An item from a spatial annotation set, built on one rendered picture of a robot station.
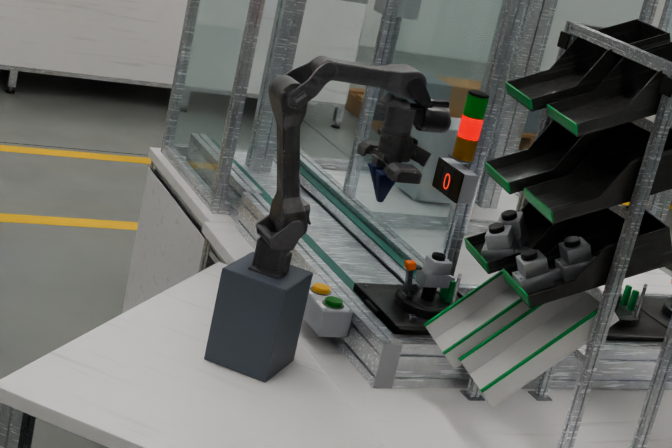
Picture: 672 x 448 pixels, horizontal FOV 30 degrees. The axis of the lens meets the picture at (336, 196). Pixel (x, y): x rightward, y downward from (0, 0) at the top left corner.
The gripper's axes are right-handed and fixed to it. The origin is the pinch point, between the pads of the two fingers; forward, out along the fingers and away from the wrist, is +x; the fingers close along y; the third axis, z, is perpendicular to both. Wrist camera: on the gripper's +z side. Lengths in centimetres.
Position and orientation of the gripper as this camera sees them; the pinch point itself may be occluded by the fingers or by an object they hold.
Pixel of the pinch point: (383, 185)
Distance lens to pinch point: 253.1
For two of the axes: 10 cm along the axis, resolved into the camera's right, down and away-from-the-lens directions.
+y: -3.8, -3.5, 8.6
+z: 9.0, 0.7, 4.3
